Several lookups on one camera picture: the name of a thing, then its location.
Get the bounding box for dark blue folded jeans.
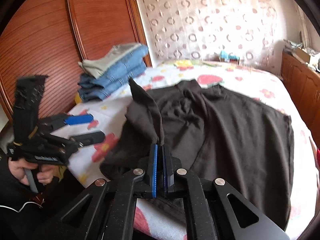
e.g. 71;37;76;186
78;63;146;102

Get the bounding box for grey folded garment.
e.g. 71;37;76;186
78;43;148;79

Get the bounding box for left hand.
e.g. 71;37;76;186
7;158;55;186

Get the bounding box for light blue folded jeans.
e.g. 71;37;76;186
83;49;149;81

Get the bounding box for pink circle patterned curtain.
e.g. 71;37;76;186
137;0;286;65

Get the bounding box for blue item at bed head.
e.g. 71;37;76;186
219;50;240;62

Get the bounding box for cardboard box on sideboard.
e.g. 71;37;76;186
294;47;319;64

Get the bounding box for black pants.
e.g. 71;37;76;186
100;80;294;229

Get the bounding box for brown wooden sideboard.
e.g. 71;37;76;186
281;52;319;146

